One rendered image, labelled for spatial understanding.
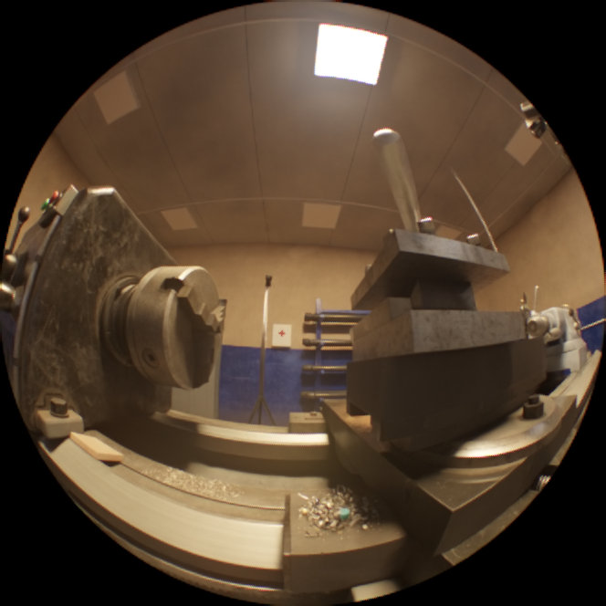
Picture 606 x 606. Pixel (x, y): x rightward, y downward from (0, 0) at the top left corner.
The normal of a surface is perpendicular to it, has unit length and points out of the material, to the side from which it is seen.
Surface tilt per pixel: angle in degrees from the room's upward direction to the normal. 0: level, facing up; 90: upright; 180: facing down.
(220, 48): 180
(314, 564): 90
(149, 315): 94
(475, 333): 90
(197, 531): 36
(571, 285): 90
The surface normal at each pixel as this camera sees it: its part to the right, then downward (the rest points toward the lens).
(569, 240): -1.00, -0.04
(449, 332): 0.02, -0.32
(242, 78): -0.03, 0.95
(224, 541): 0.05, -0.95
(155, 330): 0.04, -0.11
